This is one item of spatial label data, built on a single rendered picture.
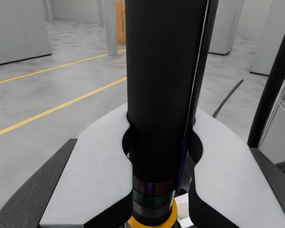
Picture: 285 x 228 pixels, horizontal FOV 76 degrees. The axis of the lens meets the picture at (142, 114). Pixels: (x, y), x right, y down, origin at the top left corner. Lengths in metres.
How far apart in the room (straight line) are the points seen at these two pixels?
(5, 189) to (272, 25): 5.65
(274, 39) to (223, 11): 2.32
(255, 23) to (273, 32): 6.75
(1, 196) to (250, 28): 12.05
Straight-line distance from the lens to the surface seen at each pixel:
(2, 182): 2.40
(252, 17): 12.27
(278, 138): 1.57
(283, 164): 0.27
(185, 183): 0.43
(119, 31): 8.62
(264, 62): 5.64
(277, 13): 5.51
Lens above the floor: 1.56
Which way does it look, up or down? 31 degrees down
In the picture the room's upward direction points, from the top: 1 degrees clockwise
